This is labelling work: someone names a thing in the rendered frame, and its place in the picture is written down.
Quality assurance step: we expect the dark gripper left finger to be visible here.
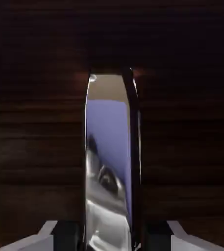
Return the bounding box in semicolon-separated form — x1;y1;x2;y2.
0;220;83;251

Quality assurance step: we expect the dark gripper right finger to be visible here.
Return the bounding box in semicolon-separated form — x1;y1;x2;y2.
143;220;224;251

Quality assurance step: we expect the curved shiny metal handle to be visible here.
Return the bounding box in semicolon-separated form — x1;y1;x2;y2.
83;67;142;251

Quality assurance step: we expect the dark wood cabinet door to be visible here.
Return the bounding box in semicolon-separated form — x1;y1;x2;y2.
0;0;224;251

